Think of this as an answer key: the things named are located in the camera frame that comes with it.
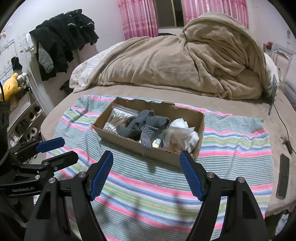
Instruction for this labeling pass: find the white sock bundle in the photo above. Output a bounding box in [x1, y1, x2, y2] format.
[169, 118, 199, 153]

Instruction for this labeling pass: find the clear plastic snack bag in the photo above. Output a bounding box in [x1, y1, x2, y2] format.
[163, 126, 194, 153]

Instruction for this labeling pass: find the capybara tissue pack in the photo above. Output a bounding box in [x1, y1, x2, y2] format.
[152, 138, 163, 149]

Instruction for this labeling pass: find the cotton swab bag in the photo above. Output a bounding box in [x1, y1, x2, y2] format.
[103, 103, 139, 134]

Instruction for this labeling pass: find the grey sock pair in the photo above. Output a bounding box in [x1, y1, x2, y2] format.
[117, 109, 171, 150]

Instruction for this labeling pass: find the yellow plush toy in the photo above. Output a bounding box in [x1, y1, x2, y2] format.
[1, 73, 20, 100]

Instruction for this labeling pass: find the white shelf rack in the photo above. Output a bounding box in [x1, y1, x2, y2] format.
[1, 32, 46, 148]

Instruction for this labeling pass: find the striped colourful towel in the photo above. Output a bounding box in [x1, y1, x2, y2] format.
[42, 94, 273, 240]

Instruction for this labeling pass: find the cardboard box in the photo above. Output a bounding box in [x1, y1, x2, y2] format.
[93, 97, 205, 167]

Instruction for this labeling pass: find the black smartphone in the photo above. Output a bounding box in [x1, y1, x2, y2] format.
[276, 154, 290, 200]

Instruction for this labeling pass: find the black clothes pile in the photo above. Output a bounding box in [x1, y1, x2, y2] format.
[30, 9, 99, 81]

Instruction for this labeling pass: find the white floral quilt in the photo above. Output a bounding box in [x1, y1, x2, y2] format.
[69, 41, 124, 93]

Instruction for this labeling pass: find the beige bed sheet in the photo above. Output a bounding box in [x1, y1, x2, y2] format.
[41, 85, 295, 216]

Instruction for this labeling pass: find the black tablet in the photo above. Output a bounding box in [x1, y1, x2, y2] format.
[268, 75, 279, 115]

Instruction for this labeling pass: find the beige plush blanket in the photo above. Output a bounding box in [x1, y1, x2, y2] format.
[69, 11, 269, 100]

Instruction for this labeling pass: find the white floral pillow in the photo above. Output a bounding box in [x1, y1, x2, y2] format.
[283, 60, 296, 92]

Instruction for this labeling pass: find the pink curtain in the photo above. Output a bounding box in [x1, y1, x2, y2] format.
[118, 0, 249, 39]

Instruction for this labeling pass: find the black charging cable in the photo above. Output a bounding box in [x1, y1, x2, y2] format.
[272, 102, 296, 156]

